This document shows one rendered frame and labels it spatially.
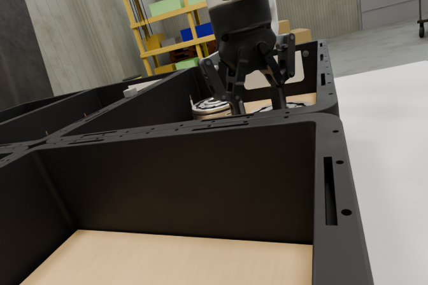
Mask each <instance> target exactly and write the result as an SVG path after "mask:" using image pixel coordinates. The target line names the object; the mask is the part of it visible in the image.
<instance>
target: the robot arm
mask: <svg viewBox="0 0 428 285"><path fill-rule="evenodd" d="M206 4H207V7H208V12H209V15H210V20H211V24H212V27H213V33H214V36H215V39H216V42H217V46H216V50H215V53H213V54H211V55H210V56H208V57H206V58H200V59H199V60H198V61H197V65H198V67H199V69H200V71H201V73H202V76H203V78H204V80H205V82H206V84H207V86H208V88H209V90H210V92H211V94H212V96H213V98H214V99H216V100H218V101H222V102H228V103H229V107H230V110H231V114H232V115H241V114H246V111H245V106H244V103H243V101H241V94H242V88H243V84H244V83H245V78H246V75H247V74H250V73H252V72H254V71H257V70H259V71H260V72H261V73H262V74H263V75H264V76H265V78H266V79H267V81H268V83H269V84H270V85H271V86H270V87H269V93H270V96H271V103H272V107H273V110H277V109H285V107H286V105H287V100H286V96H285V89H284V84H285V82H286V81H287V80H288V79H289V78H293V77H294V76H295V55H296V37H295V34H294V33H288V34H281V35H278V31H279V23H278V14H277V9H276V0H206ZM273 49H277V50H278V63H277V62H276V60H275V58H274V57H273V55H272V52H273ZM219 60H220V61H221V62H222V63H223V64H225V65H226V66H227V74H226V82H227V87H226V91H225V88H224V86H223V84H222V82H221V80H220V77H219V75H218V73H217V71H218V69H219V66H218V61H219Z"/></svg>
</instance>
